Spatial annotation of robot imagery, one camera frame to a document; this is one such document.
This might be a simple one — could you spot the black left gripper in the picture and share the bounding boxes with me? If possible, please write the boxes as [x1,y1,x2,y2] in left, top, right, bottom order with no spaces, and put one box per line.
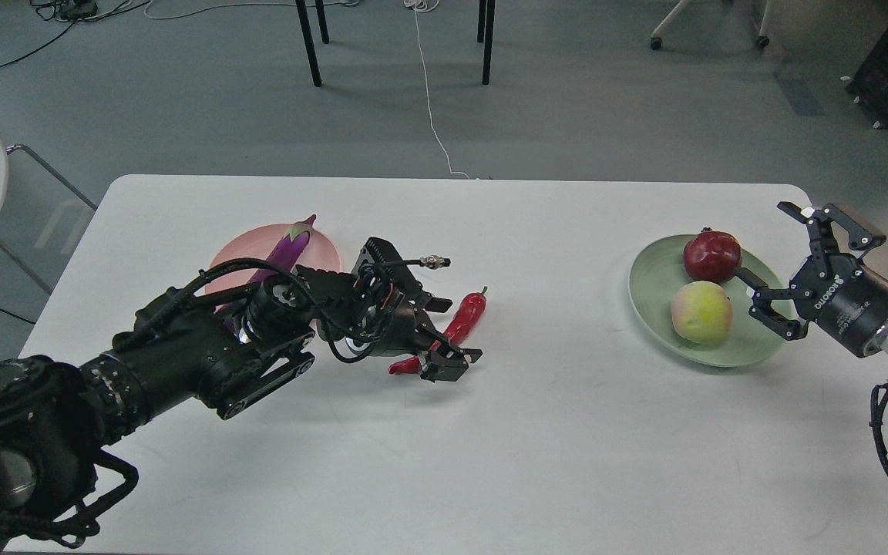
[351,291,483,382]

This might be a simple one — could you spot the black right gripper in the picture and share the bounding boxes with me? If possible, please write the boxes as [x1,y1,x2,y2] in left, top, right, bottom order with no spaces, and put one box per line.
[735,203,888,358]

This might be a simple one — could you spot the red chili pepper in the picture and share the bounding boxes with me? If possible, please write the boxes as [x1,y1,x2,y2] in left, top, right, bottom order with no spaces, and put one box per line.
[388,287,489,375]

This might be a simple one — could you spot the red pomegranate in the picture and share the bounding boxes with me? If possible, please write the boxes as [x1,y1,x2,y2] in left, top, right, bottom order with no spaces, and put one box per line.
[683,227,742,284]

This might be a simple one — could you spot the purple eggplant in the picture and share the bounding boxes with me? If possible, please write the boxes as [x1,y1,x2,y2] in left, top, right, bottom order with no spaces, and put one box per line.
[214,214,317,271]

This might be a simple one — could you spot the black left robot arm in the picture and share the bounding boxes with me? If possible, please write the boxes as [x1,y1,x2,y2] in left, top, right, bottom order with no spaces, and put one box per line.
[0,237,482,553]

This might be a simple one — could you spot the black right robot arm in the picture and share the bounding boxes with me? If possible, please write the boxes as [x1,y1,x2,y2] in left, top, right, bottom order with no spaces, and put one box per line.
[736,201,888,479]

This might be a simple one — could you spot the pink plate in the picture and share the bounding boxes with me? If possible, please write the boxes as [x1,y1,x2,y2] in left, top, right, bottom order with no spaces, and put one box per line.
[210,224,342,271]

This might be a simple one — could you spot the white office chair base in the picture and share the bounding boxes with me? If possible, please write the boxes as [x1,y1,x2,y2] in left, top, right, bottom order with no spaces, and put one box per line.
[647,1,780,52]

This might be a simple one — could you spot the black table leg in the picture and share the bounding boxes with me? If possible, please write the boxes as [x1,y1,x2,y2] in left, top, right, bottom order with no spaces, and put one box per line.
[476,0,496,86]
[294,0,330,88]

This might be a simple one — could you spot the white floor cable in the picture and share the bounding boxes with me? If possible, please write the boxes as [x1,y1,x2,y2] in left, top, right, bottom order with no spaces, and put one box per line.
[402,0,483,180]

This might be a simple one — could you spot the black floor cables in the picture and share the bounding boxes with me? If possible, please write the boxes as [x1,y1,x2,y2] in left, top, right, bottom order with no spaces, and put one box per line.
[0,0,152,82]

